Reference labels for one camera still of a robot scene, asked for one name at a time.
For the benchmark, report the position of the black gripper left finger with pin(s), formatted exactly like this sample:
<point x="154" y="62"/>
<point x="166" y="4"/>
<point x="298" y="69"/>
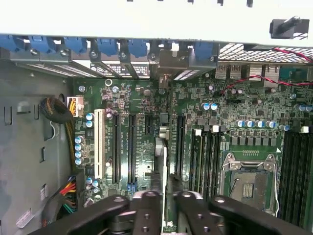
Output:
<point x="146" y="215"/>

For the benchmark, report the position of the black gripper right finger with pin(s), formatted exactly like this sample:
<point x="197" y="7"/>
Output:
<point x="193" y="215"/>

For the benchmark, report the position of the CPU socket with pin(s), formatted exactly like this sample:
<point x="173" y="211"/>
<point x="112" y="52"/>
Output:
<point x="249" y="186"/>

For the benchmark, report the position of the white PCI slot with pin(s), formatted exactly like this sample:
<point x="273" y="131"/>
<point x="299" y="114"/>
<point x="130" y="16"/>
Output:
<point x="99" y="147"/>

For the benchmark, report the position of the metal socket locking lever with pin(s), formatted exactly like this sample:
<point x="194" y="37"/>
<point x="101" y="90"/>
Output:
<point x="276" y="186"/>

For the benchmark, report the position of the green motherboard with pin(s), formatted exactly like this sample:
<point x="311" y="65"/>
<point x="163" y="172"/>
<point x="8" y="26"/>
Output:
<point x="244" y="105"/>

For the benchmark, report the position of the white power connector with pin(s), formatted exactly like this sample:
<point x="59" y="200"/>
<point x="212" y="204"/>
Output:
<point x="75" y="106"/>

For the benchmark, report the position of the black open PC case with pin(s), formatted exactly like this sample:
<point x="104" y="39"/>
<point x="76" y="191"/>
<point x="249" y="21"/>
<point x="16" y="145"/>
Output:
<point x="146" y="22"/>

